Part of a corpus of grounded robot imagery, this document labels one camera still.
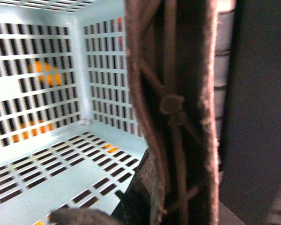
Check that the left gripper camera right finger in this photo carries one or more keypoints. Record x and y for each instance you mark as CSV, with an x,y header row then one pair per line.
x,y
252,120

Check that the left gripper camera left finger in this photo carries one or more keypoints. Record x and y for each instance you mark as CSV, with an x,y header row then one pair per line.
x,y
81,216

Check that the light blue plastic basket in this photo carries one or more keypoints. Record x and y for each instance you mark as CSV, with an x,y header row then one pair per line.
x,y
68,132

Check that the brown basket handle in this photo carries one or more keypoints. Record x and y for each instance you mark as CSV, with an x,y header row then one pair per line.
x,y
170,47

